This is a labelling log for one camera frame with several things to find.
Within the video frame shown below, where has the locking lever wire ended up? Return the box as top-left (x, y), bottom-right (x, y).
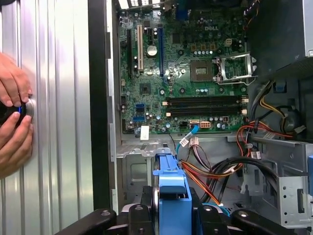
top-left (215, 74), bottom-right (259, 86)

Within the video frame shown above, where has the metal socket cover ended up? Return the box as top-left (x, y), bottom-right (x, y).
top-left (217, 53), bottom-right (253, 81)

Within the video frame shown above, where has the person's left hand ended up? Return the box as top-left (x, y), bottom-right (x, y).
top-left (0, 52), bottom-right (34, 107)

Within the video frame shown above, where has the round black blue-ring tool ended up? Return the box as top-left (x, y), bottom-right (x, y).
top-left (0, 97), bottom-right (37, 128)

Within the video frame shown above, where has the metal disk bay cage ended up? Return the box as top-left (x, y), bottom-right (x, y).
top-left (116, 143), bottom-right (177, 211)

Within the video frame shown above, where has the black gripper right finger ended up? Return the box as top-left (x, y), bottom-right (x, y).
top-left (192, 194), bottom-right (299, 235)

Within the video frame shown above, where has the CPU socket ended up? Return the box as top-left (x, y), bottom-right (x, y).
top-left (190, 60), bottom-right (217, 83)

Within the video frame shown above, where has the person's right hand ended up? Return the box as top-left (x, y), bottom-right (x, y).
top-left (0, 112), bottom-right (34, 179)

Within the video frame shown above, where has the black open PC case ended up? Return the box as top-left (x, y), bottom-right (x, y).
top-left (88, 0), bottom-right (313, 235)

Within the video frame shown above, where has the blue expansion slot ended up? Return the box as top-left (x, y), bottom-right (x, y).
top-left (157, 24), bottom-right (164, 77)

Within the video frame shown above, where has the orange red power wire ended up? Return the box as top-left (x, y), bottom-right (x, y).
top-left (179, 159), bottom-right (224, 208)

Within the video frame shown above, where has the blue SATA wire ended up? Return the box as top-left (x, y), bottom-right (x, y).
top-left (176, 123), bottom-right (232, 217)

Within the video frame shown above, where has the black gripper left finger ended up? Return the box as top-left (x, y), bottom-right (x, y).
top-left (55, 186), bottom-right (155, 235)

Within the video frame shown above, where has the black cable bundle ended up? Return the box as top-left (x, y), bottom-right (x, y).
top-left (202, 156), bottom-right (279, 204)

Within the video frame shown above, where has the white expansion slot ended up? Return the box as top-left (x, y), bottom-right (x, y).
top-left (136, 24), bottom-right (144, 73)

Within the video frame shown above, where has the hard disk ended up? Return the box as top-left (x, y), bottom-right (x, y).
top-left (151, 146), bottom-right (203, 235)

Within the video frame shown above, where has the yellow black power wire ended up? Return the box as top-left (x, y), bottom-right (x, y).
top-left (251, 80), bottom-right (306, 135)

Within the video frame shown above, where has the black expansion slot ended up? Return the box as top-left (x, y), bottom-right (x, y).
top-left (126, 29), bottom-right (133, 77)

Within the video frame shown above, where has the metal optical drive cage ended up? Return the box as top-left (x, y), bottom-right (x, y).
top-left (242, 139), bottom-right (313, 228)

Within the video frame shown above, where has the white plug with wires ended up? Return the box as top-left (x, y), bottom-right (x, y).
top-left (188, 136), bottom-right (212, 172)

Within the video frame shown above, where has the green motherboard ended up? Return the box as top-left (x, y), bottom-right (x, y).
top-left (118, 0), bottom-right (250, 135)

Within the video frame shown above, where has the red orange wire bundle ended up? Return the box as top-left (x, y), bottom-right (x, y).
top-left (236, 121), bottom-right (294, 160)

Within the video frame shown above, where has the black RAM slot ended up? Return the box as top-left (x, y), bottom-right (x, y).
top-left (166, 96), bottom-right (249, 102)
top-left (166, 101), bottom-right (249, 107)
top-left (166, 108), bottom-right (249, 113)
top-left (166, 112), bottom-right (249, 118)

